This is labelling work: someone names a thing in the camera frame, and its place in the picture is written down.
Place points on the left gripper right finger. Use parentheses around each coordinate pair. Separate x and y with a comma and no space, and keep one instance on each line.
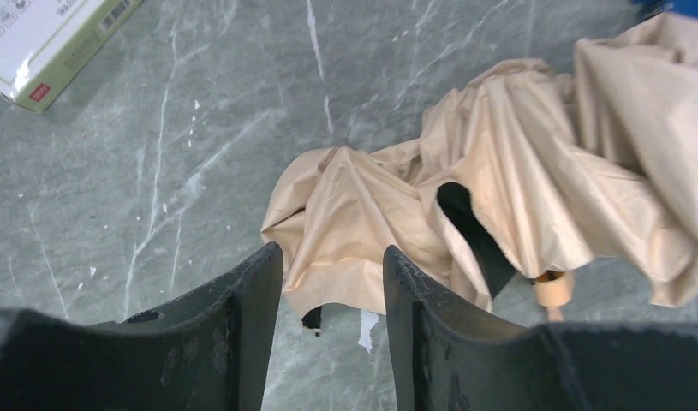
(449,354)

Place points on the blue and black stapler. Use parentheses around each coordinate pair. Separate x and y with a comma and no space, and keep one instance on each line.
(650,8)

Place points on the white and green box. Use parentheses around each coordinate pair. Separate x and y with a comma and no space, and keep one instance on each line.
(44,44)

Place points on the beige and black umbrella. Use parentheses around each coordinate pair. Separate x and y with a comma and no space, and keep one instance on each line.
(557,170)

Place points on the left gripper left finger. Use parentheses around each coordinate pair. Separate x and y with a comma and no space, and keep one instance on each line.
(208,349)

